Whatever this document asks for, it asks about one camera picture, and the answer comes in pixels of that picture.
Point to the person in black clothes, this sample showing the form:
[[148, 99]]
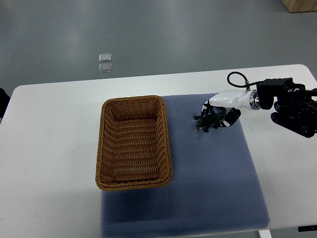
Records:
[[4, 101]]

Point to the black table control panel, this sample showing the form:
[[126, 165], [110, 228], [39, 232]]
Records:
[[307, 228]]

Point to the upper metal floor plate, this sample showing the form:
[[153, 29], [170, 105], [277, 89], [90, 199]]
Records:
[[105, 57]]

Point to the dark green toy crocodile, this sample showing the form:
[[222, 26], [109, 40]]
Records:
[[209, 120]]

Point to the wooden box corner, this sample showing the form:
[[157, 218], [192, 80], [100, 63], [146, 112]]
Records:
[[299, 6]]

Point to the white table leg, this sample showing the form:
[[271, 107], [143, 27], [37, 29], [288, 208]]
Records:
[[264, 234]]

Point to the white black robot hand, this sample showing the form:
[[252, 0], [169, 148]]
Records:
[[233, 100]]

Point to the brown wicker basket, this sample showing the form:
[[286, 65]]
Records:
[[134, 147]]

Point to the lower metal floor plate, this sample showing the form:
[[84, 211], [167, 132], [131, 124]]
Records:
[[105, 67]]

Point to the metal floor plate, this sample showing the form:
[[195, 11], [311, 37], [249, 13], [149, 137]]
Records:
[[105, 57], [105, 67]]

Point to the blue textured mat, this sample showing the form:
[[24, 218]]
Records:
[[214, 188]]

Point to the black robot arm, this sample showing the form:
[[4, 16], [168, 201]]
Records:
[[295, 108]]

